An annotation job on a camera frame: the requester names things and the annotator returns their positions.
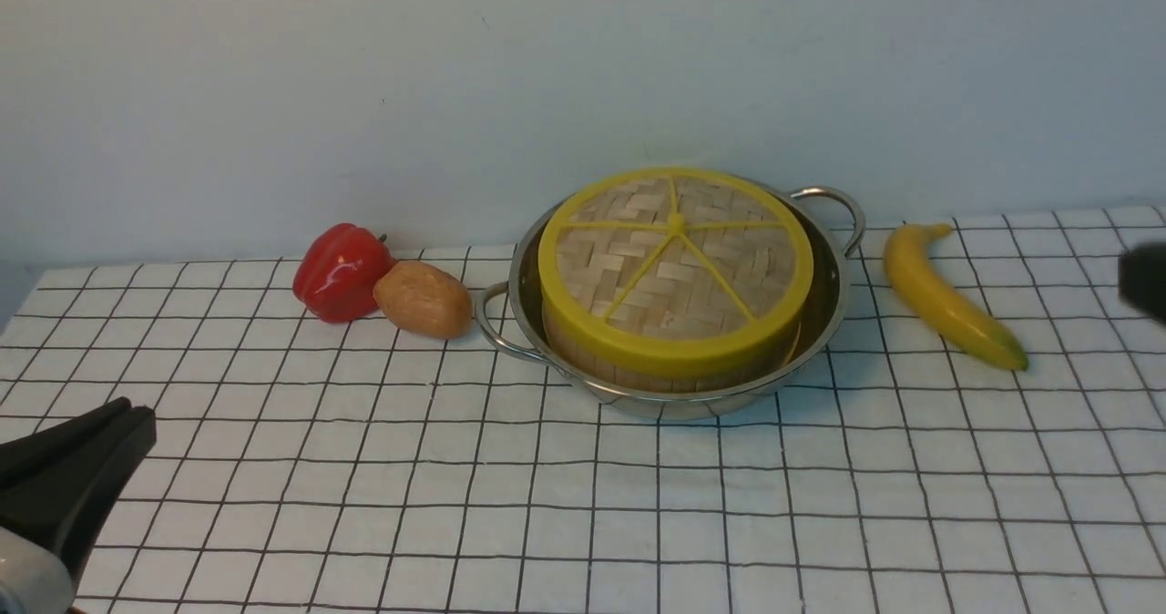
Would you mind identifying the yellow banana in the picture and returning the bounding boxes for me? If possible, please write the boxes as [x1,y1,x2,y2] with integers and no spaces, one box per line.
[883,223,1030,372]

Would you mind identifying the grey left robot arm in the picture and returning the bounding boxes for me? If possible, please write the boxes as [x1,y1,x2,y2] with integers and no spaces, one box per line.
[1,397,157,613]

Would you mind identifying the red bell pepper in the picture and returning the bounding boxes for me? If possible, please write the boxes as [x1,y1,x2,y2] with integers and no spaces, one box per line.
[292,223,396,324]

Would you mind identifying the white checkered tablecloth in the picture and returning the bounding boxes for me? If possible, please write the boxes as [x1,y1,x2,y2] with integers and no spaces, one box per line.
[1,207,1165,613]

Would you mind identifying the bamboo steamer basket yellow rim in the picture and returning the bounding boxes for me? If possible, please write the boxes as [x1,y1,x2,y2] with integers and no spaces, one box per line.
[542,305,803,397]

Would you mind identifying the stainless steel two-handled pot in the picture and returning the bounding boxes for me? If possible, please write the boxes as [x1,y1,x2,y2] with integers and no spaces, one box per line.
[472,185,869,422]

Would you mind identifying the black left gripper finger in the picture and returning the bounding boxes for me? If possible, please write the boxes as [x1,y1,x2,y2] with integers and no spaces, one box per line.
[1,397,157,588]

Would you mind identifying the woven bamboo steamer lid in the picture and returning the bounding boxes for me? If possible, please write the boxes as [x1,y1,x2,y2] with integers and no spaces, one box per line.
[538,167,815,353]

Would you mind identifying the brown bread roll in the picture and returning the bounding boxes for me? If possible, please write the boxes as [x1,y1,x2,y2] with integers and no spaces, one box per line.
[373,261,475,341]

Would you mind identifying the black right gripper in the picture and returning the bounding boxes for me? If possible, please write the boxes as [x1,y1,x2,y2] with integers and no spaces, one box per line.
[1119,244,1166,326]

